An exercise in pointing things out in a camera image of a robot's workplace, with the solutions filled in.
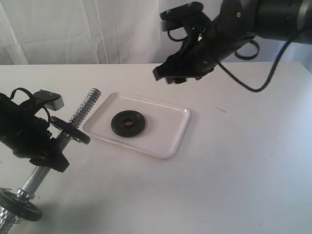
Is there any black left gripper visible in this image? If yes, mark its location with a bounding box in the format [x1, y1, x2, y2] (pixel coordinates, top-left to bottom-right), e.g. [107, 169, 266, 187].
[0, 92, 69, 172]

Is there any black weight plate on bar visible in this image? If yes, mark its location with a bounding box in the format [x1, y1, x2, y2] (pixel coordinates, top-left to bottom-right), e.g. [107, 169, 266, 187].
[51, 116, 91, 145]

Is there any chrome threaded dumbbell bar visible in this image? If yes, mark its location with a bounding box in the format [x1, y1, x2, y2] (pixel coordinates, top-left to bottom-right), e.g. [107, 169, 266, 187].
[0, 87, 101, 234]

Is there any white backdrop curtain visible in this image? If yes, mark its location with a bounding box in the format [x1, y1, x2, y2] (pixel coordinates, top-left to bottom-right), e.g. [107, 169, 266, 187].
[0, 0, 312, 66]

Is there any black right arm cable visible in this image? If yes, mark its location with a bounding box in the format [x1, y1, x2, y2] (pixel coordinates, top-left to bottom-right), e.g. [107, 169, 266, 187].
[216, 26, 312, 93]

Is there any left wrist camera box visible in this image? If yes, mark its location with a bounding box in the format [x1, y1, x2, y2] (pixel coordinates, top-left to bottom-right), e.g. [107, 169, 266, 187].
[33, 90, 64, 111]

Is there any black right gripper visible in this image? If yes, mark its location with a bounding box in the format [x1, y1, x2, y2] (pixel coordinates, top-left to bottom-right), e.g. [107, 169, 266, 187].
[153, 12, 255, 84]

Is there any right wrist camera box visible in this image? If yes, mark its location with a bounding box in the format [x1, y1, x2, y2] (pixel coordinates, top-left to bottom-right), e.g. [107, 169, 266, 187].
[159, 1, 204, 32]

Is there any black weight plate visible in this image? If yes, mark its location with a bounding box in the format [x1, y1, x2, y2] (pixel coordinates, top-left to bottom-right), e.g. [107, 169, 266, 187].
[111, 110, 146, 137]
[51, 116, 91, 145]
[0, 188, 43, 222]

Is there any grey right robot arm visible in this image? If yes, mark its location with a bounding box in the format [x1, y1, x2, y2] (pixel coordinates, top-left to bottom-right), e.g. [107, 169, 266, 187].
[153, 0, 312, 84]

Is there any white rectangular tray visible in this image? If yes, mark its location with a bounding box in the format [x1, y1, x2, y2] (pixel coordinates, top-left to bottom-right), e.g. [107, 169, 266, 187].
[82, 92, 191, 158]

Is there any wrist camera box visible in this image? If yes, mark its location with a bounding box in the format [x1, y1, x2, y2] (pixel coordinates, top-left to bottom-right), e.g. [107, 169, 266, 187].
[33, 90, 64, 111]
[159, 1, 204, 32]

